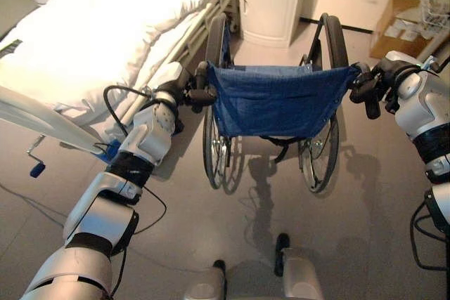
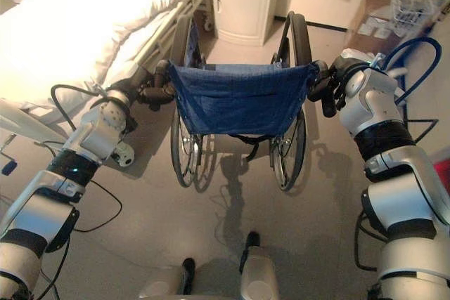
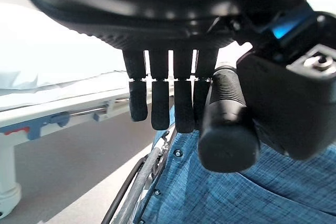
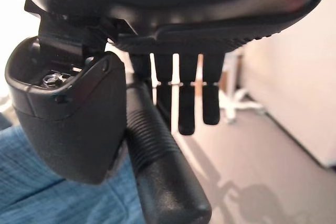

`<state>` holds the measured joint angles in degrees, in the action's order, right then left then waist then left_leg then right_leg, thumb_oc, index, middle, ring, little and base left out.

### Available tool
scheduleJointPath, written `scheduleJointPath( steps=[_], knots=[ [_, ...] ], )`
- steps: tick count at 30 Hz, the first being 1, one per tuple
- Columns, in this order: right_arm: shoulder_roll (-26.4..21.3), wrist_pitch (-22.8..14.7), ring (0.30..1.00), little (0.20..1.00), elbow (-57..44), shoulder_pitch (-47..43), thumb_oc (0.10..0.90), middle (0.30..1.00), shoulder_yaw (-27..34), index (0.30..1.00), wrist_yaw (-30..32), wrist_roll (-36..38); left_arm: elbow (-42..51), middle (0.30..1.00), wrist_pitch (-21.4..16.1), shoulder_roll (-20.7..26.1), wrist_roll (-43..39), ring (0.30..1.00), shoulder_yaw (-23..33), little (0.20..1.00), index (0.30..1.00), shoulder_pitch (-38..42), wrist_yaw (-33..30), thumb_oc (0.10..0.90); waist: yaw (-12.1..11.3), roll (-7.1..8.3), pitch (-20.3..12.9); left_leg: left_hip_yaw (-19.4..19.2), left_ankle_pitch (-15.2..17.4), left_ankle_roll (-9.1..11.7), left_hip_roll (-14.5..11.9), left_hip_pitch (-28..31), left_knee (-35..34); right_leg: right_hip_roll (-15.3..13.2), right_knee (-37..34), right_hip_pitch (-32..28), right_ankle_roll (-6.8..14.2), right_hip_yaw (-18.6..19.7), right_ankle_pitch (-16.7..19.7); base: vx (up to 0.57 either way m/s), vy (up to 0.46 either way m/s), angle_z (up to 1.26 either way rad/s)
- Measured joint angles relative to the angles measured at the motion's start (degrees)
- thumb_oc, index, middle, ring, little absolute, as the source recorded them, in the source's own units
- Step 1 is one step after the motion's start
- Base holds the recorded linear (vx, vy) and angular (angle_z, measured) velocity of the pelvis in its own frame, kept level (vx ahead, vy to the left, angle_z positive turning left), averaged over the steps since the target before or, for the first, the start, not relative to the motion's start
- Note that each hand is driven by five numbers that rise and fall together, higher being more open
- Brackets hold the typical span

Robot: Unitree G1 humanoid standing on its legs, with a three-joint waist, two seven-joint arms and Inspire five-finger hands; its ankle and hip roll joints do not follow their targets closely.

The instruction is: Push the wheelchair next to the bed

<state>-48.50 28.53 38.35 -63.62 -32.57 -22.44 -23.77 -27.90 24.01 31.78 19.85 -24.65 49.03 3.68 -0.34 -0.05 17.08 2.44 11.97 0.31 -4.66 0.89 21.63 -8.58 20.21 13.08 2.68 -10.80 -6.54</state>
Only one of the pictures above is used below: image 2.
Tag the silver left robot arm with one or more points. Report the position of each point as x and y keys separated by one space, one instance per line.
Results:
x=95 y=131

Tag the blue metal stand frame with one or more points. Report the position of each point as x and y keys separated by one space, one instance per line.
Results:
x=405 y=110

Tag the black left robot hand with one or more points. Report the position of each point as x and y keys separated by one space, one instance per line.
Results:
x=153 y=94

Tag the brown cardboard box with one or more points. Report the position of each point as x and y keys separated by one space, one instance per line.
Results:
x=372 y=15

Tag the white bed caster wheel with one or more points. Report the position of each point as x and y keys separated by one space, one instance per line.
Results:
x=123 y=154

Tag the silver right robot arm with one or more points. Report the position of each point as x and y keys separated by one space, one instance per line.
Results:
x=383 y=103

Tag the white bedside cabinet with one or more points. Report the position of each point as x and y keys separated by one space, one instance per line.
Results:
x=242 y=1

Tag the white bed mattress bedding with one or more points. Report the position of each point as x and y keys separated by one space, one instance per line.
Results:
x=77 y=19

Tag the blue seat manual wheelchair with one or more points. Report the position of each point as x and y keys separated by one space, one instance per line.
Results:
x=239 y=96

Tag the red object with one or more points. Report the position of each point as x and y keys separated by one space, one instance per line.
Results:
x=443 y=173

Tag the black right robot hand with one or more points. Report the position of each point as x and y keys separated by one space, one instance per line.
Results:
x=328 y=85

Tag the white hospital bed frame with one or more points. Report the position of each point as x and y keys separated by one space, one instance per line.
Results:
x=165 y=33

